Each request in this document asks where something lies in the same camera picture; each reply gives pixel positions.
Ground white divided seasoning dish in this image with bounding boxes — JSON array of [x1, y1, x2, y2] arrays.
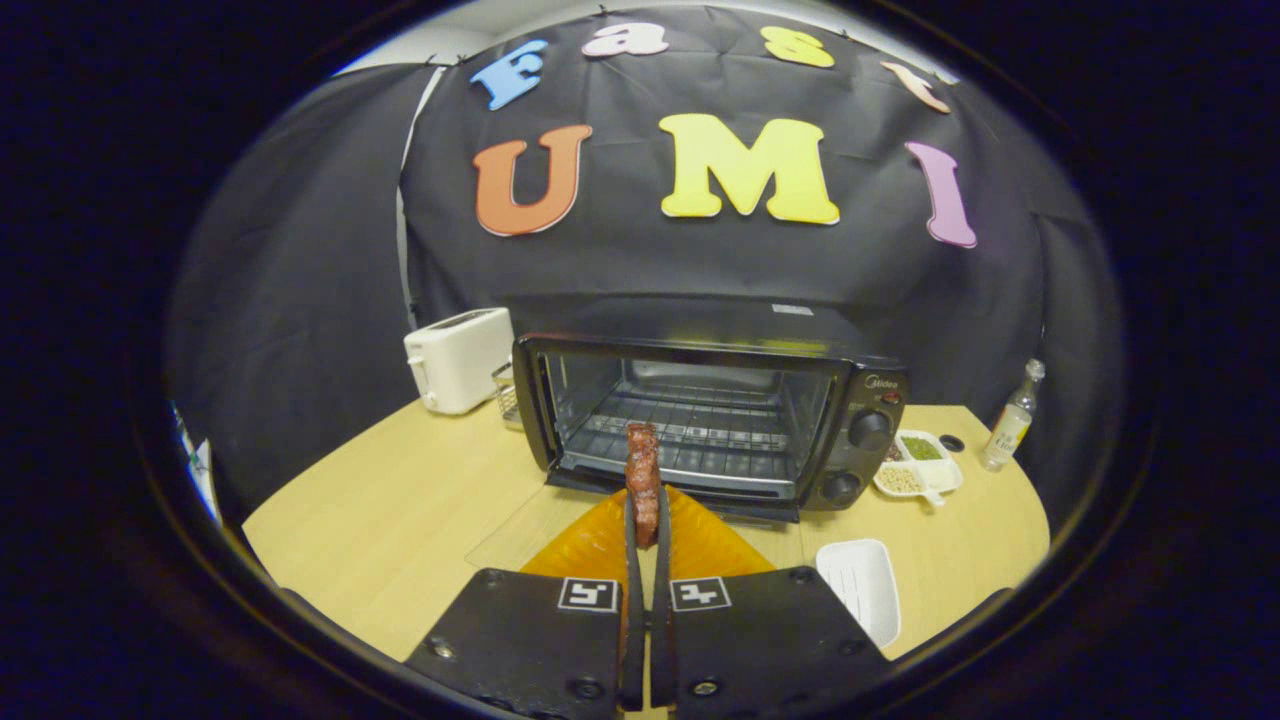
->
[[873, 429, 965, 506]]

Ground black toaster oven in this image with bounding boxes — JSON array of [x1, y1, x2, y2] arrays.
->
[[465, 295, 911, 573]]

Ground white bread toaster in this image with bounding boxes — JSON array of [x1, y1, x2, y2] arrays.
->
[[404, 307, 515, 416]]

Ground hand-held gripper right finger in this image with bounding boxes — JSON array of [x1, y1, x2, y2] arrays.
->
[[650, 485, 891, 720]]

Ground metal wire rack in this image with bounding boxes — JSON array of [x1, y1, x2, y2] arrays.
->
[[491, 362, 523, 431]]

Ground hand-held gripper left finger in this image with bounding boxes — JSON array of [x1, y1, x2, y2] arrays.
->
[[405, 487, 646, 720]]

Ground red raw meat steak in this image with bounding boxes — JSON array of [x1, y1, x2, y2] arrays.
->
[[625, 422, 663, 549]]

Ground white rectangular plastic tray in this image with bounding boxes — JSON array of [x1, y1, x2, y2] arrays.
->
[[815, 538, 901, 649]]

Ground clear glass bottle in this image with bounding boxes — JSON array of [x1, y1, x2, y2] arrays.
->
[[980, 359, 1046, 473]]

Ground black backdrop cloth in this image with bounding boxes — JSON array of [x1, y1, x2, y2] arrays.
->
[[165, 5, 1126, 521]]

